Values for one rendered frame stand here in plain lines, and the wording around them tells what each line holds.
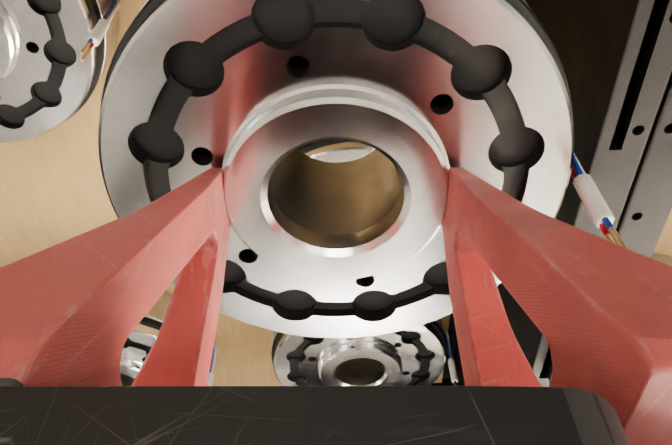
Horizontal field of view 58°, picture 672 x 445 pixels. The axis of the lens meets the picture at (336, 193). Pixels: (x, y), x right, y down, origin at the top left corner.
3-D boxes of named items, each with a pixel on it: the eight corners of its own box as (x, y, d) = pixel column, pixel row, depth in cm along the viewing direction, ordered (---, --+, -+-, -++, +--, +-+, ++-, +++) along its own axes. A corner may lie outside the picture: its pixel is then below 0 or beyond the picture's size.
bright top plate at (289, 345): (432, 402, 39) (433, 410, 39) (277, 404, 39) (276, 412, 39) (456, 302, 33) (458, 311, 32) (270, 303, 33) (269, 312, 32)
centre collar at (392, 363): (397, 387, 37) (398, 396, 37) (317, 388, 37) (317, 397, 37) (405, 338, 34) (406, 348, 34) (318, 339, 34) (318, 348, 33)
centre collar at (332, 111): (436, 267, 15) (439, 285, 14) (233, 264, 15) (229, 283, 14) (464, 82, 12) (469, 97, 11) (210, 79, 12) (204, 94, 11)
